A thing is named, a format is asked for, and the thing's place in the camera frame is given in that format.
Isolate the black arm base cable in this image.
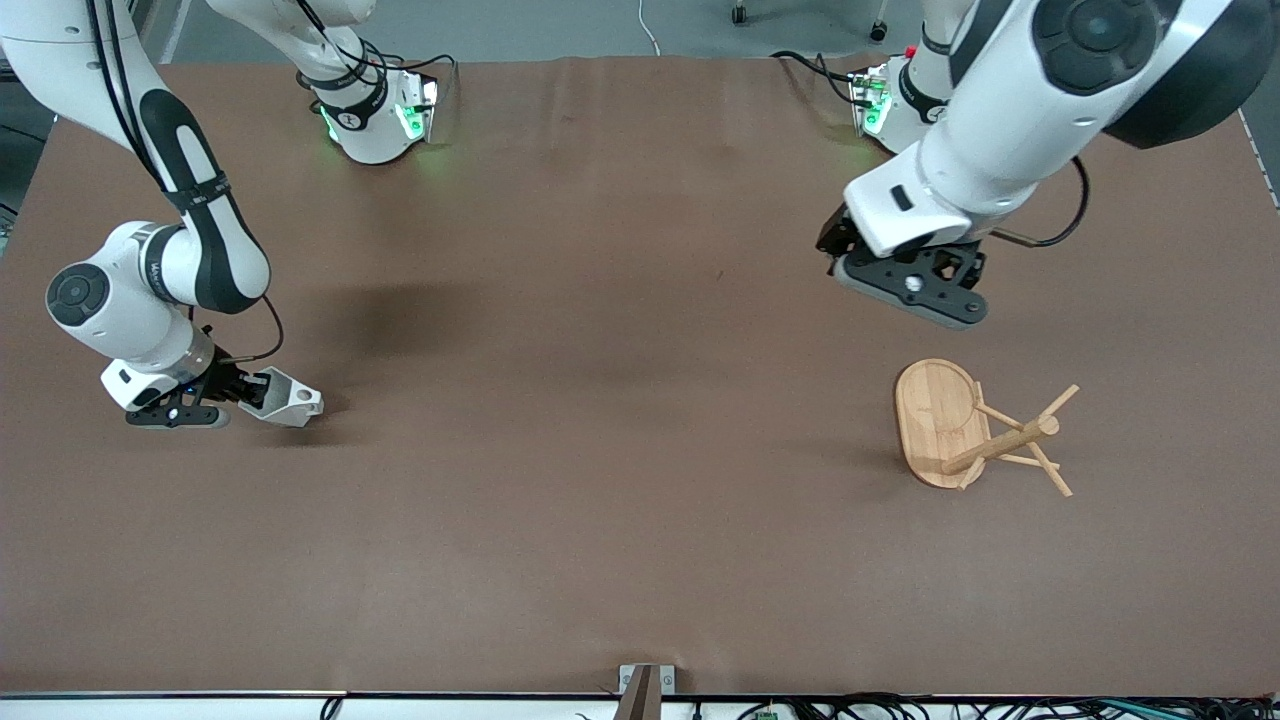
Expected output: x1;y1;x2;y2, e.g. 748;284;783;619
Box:
296;0;459;101
770;49;867;107

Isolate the white faceted cup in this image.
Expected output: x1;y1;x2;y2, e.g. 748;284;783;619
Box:
240;366;325;429

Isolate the dark camera mount pole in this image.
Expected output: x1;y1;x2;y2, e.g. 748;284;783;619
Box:
611;665;662;720

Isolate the black right arm base cable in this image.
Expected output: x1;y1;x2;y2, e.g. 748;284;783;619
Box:
296;0;459;101

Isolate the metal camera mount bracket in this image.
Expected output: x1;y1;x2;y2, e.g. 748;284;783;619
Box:
617;663;678;697

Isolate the black cable tangle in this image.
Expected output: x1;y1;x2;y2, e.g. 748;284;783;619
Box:
735;692;1280;720

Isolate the brown table cover sheet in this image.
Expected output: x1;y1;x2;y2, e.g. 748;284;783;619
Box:
0;55;1280;698

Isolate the wooden cup rack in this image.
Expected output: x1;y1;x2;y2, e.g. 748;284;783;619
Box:
893;358;1082;499

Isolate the black left arm base cable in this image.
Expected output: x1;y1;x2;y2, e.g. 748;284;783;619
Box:
770;49;867;107

